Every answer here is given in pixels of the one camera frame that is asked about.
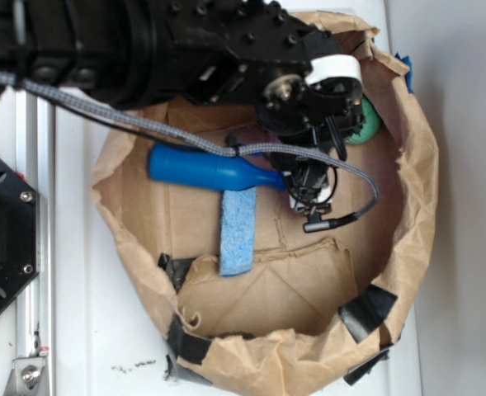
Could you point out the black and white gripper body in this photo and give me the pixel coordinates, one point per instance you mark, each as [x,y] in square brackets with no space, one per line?
[313,92]

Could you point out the green textured ball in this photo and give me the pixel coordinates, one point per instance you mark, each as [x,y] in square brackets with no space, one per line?
[370,127]

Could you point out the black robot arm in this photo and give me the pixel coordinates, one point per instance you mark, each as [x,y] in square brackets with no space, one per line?
[132,54]

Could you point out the blue sponge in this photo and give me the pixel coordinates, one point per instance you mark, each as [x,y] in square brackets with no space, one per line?
[237,232]

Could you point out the blue plastic bottle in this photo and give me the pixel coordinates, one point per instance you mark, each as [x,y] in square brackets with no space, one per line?
[208,171]

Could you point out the brown paper bag tray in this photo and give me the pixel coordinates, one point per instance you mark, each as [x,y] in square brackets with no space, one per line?
[314,305]

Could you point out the white cutting board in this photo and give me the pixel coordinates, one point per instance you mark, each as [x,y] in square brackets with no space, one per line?
[104,341]

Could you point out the aluminium frame rail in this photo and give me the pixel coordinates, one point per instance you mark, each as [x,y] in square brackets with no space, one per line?
[35,160]

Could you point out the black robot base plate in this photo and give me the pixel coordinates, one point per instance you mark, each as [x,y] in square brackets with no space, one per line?
[18,235]

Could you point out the metal corner bracket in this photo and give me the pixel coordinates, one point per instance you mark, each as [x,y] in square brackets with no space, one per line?
[28,377]

